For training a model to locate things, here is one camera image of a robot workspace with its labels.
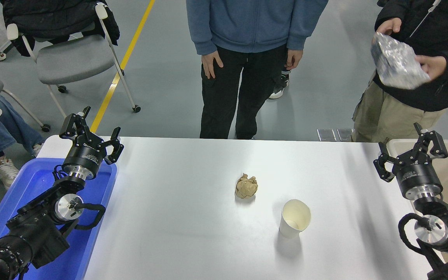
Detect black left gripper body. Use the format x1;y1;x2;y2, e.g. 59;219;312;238
63;141;106;175

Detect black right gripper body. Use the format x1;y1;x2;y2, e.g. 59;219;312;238
392;159;443;197

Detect white paper cup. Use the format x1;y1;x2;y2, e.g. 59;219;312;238
279;199;312;239

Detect person's left hand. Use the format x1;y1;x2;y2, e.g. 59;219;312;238
285;49;303;71
415;55;447;81

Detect person's right hand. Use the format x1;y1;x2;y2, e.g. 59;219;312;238
376;17;403;37
202;51;224;80

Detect blue plastic tray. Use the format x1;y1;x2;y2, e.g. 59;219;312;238
0;157;118;280

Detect grey seat rolling chair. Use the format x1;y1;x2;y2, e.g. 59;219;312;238
6;3;142;119

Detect seated person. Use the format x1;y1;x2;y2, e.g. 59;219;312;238
0;66;46;191

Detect black jacket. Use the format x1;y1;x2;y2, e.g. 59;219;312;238
2;0;120;57

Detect crumpled tan paper ball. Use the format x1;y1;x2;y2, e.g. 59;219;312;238
235;173;259;199

